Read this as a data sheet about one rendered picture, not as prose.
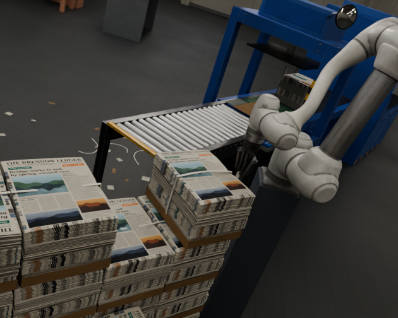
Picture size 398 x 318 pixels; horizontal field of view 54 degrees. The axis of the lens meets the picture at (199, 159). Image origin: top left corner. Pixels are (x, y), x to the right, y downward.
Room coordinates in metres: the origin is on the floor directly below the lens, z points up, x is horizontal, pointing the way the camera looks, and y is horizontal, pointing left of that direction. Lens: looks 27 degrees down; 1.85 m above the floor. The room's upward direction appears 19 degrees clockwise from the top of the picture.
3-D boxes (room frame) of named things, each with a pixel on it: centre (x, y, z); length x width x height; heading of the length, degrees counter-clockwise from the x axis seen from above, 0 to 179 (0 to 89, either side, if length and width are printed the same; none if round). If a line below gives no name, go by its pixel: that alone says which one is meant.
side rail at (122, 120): (2.73, 0.28, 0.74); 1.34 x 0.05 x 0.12; 150
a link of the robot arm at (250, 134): (1.60, -0.20, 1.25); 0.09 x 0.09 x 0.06
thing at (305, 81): (3.98, -0.73, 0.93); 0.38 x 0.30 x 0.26; 150
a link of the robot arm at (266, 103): (1.59, -0.21, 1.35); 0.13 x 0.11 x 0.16; 25
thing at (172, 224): (1.38, -0.12, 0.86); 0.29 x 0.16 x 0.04; 132
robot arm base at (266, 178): (1.75, -0.40, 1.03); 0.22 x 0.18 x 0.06; 2
